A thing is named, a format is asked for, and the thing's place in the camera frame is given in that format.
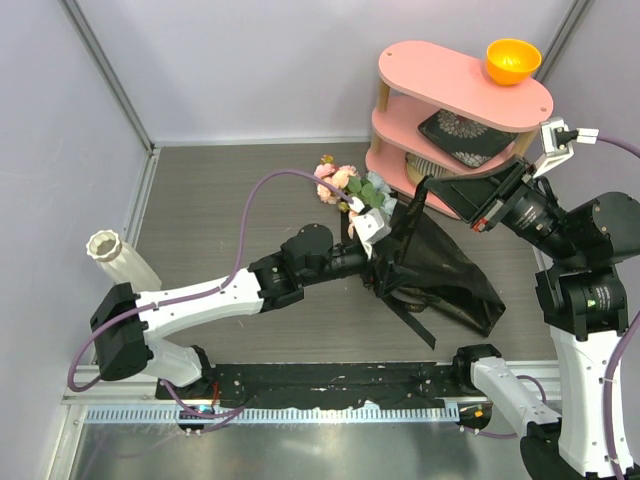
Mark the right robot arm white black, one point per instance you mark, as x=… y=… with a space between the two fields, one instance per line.
x=584 y=304

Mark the black floral square plate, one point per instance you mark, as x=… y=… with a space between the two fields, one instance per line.
x=469 y=142

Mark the pink three-tier shelf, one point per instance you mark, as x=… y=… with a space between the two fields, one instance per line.
x=416 y=79

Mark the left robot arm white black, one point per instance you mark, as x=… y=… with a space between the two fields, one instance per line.
x=132 y=327

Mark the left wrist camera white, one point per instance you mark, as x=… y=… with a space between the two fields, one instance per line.
x=369 y=225

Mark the flower bouquet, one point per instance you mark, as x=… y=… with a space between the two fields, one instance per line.
x=446 y=279

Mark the black ribbon with gold lettering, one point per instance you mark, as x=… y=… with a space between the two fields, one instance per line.
x=408 y=298

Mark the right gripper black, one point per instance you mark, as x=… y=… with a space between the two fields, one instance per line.
x=470 y=194

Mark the white slotted cable duct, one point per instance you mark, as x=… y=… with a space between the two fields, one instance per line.
x=369 y=413

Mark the white ribbed vase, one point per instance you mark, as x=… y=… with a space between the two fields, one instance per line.
x=121 y=262

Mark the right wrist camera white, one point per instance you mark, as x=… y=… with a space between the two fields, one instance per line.
x=557 y=141

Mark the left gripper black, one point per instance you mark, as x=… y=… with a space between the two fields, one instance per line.
x=387 y=276

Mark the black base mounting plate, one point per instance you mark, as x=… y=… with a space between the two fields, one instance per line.
x=331 y=386

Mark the orange plastic bowl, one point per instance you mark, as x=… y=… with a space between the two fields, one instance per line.
x=510 y=61

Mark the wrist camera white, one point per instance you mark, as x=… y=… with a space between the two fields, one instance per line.
x=557 y=141
x=369 y=225

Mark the beige ceramic bowl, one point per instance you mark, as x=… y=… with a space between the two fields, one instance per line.
x=417 y=168

